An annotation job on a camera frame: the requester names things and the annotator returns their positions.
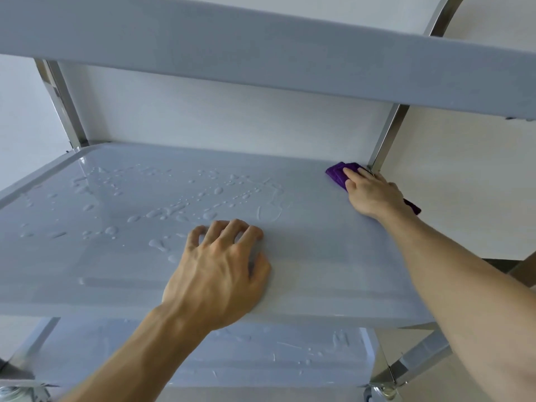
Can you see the person's left hand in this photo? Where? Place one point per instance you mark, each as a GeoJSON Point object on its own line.
{"type": "Point", "coordinates": [213, 280]}

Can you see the person's right hand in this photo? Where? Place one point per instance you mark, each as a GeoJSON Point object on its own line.
{"type": "Point", "coordinates": [375, 196]}

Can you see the person's right thumb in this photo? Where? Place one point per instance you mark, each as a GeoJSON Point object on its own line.
{"type": "Point", "coordinates": [351, 189]}

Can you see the person's left thumb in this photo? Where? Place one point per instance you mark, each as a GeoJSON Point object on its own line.
{"type": "Point", "coordinates": [261, 270]}

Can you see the person's left middle finger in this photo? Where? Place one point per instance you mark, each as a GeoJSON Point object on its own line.
{"type": "Point", "coordinates": [234, 230]}

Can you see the person's left little finger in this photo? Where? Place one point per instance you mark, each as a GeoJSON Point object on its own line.
{"type": "Point", "coordinates": [194, 238]}

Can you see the purple cleaning cloth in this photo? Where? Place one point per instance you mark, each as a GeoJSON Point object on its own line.
{"type": "Point", "coordinates": [336, 173]}

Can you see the person's left forearm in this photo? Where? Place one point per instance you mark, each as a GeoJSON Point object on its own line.
{"type": "Point", "coordinates": [134, 355]}

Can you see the person's right forearm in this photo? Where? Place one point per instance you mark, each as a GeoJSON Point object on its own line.
{"type": "Point", "coordinates": [460, 297]}

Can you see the wet grey plastic cart shelf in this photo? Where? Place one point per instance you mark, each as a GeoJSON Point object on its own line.
{"type": "Point", "coordinates": [125, 230]}

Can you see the grey cart shelf with streaks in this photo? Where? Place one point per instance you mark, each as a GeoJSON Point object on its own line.
{"type": "Point", "coordinates": [259, 355]}

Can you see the dry grey plastic cart shelf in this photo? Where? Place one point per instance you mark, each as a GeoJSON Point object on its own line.
{"type": "Point", "coordinates": [259, 45]}

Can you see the cart caster wheel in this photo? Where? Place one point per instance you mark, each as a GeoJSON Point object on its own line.
{"type": "Point", "coordinates": [21, 393]}
{"type": "Point", "coordinates": [381, 392]}

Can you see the dark brown furniture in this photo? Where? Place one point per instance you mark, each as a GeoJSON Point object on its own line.
{"type": "Point", "coordinates": [517, 270]}

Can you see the metal cart post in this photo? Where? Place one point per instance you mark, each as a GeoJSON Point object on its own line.
{"type": "Point", "coordinates": [63, 104]}
{"type": "Point", "coordinates": [389, 133]}
{"type": "Point", "coordinates": [414, 357]}
{"type": "Point", "coordinates": [35, 339]}

